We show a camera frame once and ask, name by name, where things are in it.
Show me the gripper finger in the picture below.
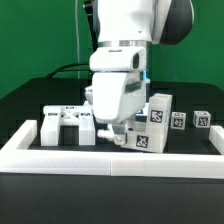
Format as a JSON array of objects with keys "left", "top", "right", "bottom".
[{"left": 108, "top": 123, "right": 126, "bottom": 145}]

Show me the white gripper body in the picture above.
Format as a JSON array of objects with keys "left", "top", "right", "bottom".
[{"left": 85, "top": 72, "right": 146, "bottom": 124}]

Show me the white chair seat part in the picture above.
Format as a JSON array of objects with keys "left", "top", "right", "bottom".
[{"left": 123, "top": 122, "right": 168, "bottom": 153}]

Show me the white chair back part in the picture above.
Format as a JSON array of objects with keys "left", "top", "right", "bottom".
[{"left": 40, "top": 102, "right": 95, "bottom": 146}]

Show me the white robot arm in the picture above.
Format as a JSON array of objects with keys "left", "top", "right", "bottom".
[{"left": 86, "top": 0, "right": 194, "bottom": 145}]

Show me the small tagged white cube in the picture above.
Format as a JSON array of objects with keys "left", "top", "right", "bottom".
[
  {"left": 171, "top": 112, "right": 186, "bottom": 130},
  {"left": 193, "top": 111, "right": 211, "bottom": 128}
]

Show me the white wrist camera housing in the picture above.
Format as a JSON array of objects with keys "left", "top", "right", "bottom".
[{"left": 89, "top": 46, "right": 147, "bottom": 72}]

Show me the black cable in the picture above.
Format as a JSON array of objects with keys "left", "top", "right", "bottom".
[{"left": 45, "top": 61, "right": 91, "bottom": 80}]

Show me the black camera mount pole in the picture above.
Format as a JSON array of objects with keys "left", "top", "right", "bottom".
[{"left": 83, "top": 0, "right": 97, "bottom": 36}]

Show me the white U-shaped border frame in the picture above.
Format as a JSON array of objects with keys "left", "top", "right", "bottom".
[{"left": 0, "top": 120, "right": 224, "bottom": 179}]

